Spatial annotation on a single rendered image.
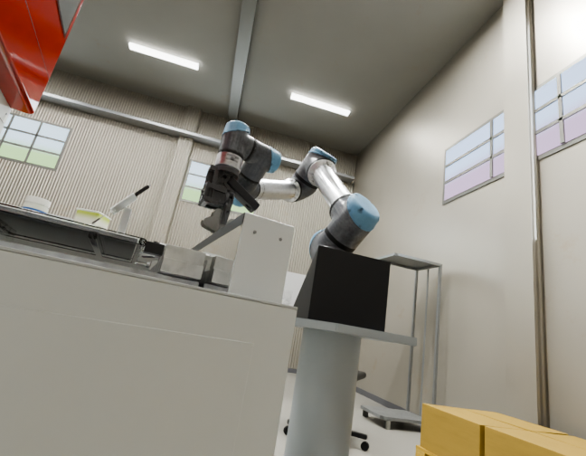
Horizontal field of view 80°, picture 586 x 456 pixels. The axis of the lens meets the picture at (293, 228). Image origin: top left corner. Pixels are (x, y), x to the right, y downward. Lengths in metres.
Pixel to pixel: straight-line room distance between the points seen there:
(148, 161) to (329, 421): 7.42
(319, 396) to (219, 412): 0.46
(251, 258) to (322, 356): 0.43
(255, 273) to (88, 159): 7.76
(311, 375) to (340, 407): 0.10
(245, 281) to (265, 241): 0.08
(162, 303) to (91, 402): 0.13
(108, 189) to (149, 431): 7.52
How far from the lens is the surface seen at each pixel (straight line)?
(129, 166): 8.03
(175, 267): 0.72
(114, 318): 0.48
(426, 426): 3.09
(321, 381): 0.93
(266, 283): 0.58
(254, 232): 0.58
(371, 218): 1.05
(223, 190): 0.98
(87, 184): 8.06
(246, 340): 0.51
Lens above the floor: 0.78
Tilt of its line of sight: 16 degrees up
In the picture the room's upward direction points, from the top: 10 degrees clockwise
